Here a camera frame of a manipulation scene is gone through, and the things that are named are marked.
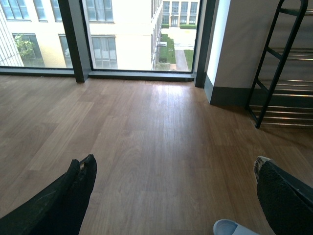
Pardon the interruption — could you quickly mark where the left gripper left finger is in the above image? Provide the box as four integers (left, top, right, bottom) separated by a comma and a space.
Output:
0, 154, 97, 235

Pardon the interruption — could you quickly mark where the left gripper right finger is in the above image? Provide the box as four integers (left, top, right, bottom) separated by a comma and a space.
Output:
254, 156, 313, 235

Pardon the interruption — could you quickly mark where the light blue slide sandal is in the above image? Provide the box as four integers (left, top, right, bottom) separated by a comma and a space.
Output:
213, 219, 257, 235

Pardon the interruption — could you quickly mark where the black metal shoe rack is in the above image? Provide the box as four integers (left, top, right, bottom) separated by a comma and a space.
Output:
245, 0, 313, 128

